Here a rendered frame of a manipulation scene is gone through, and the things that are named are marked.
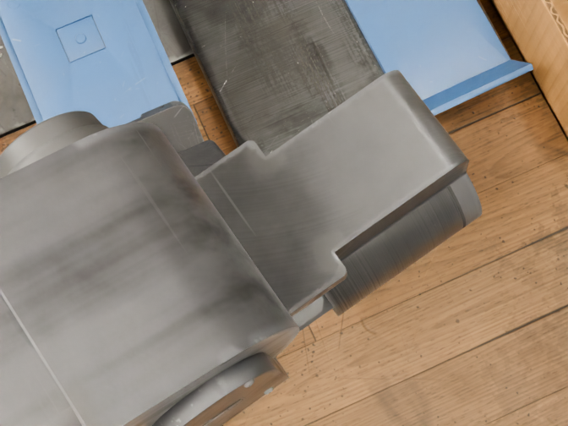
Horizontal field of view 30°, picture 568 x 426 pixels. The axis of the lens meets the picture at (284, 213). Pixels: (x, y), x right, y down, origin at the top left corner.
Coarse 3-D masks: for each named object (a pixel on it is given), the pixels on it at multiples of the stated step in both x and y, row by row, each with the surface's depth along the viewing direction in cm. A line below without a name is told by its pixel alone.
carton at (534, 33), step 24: (504, 0) 64; (528, 0) 60; (552, 0) 66; (504, 24) 66; (528, 24) 62; (552, 24) 59; (528, 48) 63; (552, 48) 60; (552, 72) 61; (552, 96) 63
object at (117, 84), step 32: (0, 0) 56; (32, 0) 56; (64, 0) 56; (96, 0) 56; (128, 0) 56; (32, 32) 55; (128, 32) 55; (32, 64) 55; (64, 64) 55; (96, 64) 55; (128, 64) 55; (160, 64) 55; (64, 96) 54; (96, 96) 54; (128, 96) 54; (160, 96) 54
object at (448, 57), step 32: (352, 0) 64; (384, 0) 64; (416, 0) 64; (448, 0) 64; (384, 32) 63; (416, 32) 63; (448, 32) 63; (480, 32) 63; (384, 64) 63; (416, 64) 63; (448, 64) 63; (480, 64) 63; (512, 64) 61; (448, 96) 60
